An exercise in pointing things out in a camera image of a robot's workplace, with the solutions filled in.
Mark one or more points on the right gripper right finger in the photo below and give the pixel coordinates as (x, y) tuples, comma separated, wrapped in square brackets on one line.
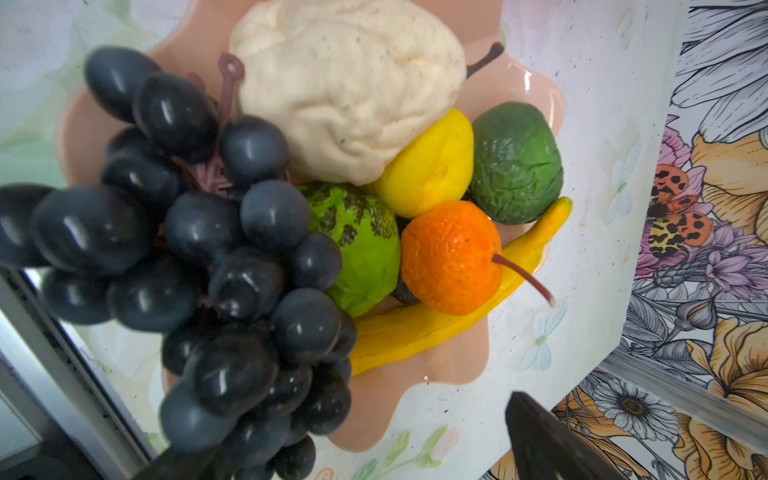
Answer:
[(545, 449)]

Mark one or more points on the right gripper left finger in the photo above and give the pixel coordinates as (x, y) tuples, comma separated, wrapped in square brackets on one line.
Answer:
[(172, 464)]

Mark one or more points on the yellow fake banana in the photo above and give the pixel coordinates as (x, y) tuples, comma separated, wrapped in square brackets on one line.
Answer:
[(406, 331)]

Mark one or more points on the orange fake fruit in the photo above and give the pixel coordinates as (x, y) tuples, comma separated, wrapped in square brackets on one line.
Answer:
[(452, 261)]

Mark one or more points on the dark fake grapes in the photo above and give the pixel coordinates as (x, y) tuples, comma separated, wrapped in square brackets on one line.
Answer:
[(194, 232)]

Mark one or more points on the small green fake lime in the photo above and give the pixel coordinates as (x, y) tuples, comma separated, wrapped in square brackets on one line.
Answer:
[(518, 170)]

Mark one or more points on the green fake fruit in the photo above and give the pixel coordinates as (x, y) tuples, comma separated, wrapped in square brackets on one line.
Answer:
[(366, 232)]

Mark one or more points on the yellow fake lemon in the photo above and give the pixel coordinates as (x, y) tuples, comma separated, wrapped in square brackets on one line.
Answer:
[(437, 167)]

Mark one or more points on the pink scalloped bowl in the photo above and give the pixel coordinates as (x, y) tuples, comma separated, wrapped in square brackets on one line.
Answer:
[(195, 45)]

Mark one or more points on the beige fake fruit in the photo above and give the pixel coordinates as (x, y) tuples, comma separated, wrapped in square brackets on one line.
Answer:
[(350, 84)]

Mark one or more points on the dark fake avocado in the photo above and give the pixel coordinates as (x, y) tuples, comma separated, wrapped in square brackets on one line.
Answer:
[(402, 294)]

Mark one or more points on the aluminium front rail frame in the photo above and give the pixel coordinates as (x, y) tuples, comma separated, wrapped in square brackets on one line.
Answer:
[(35, 352)]

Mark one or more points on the right aluminium corner post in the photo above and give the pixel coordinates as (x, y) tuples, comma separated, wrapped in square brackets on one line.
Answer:
[(721, 414)]

